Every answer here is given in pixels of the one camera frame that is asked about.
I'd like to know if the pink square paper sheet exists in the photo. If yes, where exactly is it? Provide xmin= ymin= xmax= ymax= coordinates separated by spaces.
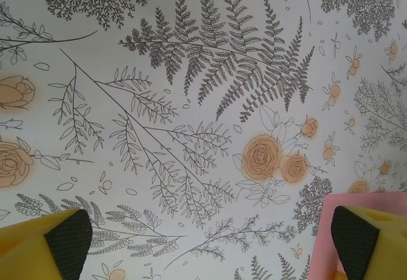
xmin=310 ymin=192 xmax=407 ymax=280

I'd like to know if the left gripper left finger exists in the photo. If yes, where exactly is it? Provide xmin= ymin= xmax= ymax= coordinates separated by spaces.
xmin=0 ymin=209 xmax=93 ymax=280

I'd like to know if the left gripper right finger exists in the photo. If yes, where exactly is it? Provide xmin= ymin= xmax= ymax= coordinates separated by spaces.
xmin=330 ymin=206 xmax=407 ymax=280

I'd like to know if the floral patterned table cover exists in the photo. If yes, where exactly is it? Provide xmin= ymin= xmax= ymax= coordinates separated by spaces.
xmin=0 ymin=0 xmax=407 ymax=280

